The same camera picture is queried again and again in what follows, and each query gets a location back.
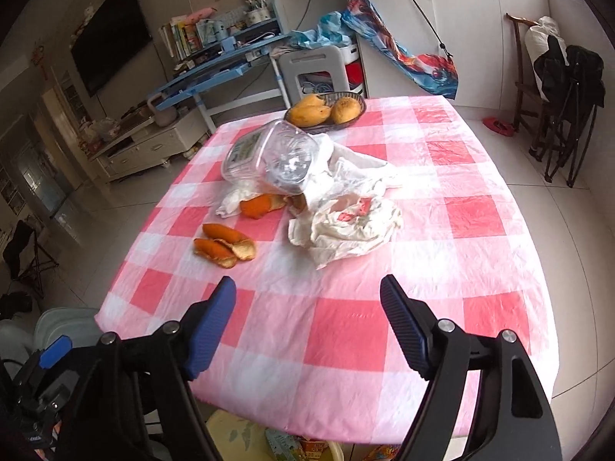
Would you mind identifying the clear plastic bottle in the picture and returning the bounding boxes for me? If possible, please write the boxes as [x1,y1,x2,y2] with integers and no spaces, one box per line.
[221,120,322,196]

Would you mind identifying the row of books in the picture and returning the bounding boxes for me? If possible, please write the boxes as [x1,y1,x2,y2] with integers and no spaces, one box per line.
[158,14,205,61]

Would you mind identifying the red slipper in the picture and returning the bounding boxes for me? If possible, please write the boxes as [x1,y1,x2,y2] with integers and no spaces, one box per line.
[483,115,515,136]

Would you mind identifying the green snack wrapper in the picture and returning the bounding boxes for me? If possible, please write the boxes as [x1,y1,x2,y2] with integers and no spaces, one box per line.
[264,429,337,461]

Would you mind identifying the pink checked tablecloth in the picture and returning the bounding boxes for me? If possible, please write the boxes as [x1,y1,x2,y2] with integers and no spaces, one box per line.
[95,96,560,443]

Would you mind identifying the black folding stool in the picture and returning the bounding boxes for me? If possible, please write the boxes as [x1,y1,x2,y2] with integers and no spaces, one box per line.
[2,221,59,298]

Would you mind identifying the black folding chair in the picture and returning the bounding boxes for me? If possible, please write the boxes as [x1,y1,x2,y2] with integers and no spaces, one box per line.
[531,77,601,188]

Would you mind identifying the dark wooden chair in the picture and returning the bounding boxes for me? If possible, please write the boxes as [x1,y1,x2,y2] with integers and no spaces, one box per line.
[506,13,545,130]

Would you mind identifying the pale grey chair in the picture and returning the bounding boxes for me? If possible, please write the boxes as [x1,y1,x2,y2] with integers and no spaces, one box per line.
[0,307,101,349]

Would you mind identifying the white plastic stool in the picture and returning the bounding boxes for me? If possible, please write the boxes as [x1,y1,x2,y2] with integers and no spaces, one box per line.
[278,45,349,106]

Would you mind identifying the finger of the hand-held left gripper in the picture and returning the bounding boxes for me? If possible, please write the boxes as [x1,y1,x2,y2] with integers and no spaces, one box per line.
[12,336,73,385]

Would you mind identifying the pink kettlebell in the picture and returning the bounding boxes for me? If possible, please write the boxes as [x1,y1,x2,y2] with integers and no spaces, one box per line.
[146,93,178,127]

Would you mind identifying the black flat television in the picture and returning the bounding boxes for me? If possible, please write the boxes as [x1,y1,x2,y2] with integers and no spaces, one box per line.
[71,0,153,98]

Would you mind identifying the crumpled white tissue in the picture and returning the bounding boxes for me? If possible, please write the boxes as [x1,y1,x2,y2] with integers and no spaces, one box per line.
[214,186,253,217]

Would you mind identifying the white television cabinet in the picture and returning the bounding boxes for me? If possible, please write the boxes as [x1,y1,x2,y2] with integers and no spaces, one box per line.
[89,106,208,183]

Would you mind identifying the yellow plastic basin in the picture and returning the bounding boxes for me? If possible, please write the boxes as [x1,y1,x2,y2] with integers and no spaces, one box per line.
[206,408,344,461]

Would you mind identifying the white plastic bag red print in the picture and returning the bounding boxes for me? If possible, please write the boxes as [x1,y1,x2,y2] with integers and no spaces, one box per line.
[288,192,404,270]

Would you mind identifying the colourful packet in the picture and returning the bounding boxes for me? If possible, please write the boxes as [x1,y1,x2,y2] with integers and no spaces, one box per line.
[365,444,401,461]

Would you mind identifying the dark fruit bowl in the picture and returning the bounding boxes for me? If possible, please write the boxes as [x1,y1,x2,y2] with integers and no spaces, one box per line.
[283,91,367,132]

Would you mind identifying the plain white plastic bag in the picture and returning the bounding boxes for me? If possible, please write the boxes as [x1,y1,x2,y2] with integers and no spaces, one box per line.
[307,134,399,202]

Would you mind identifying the black jacket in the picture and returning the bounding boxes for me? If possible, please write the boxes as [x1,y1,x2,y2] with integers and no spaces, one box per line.
[533,36,606,111]

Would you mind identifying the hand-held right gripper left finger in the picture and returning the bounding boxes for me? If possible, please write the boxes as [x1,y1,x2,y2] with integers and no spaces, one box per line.
[58,276,237,461]

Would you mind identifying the black cord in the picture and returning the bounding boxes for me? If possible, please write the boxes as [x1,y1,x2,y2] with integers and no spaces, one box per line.
[362,0,455,61]

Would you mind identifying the blue study desk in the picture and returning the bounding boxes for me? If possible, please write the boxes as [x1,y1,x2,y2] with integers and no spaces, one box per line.
[156,0,294,135]

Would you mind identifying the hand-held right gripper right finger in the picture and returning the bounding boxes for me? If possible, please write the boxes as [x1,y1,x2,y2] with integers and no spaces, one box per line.
[379,275,563,461]

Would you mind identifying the blue and white cloth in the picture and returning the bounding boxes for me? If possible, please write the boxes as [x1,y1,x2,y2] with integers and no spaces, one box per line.
[288,10,354,51]

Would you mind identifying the white pen holder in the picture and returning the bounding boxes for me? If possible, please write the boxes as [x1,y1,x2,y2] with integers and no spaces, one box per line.
[245,0,271,28]

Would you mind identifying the colourful printed bag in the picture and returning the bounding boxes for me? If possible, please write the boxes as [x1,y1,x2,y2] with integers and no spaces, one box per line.
[341,0,459,99]

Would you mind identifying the clear plastic bag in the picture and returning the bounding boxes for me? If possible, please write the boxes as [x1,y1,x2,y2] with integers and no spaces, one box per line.
[79,118,121,142]

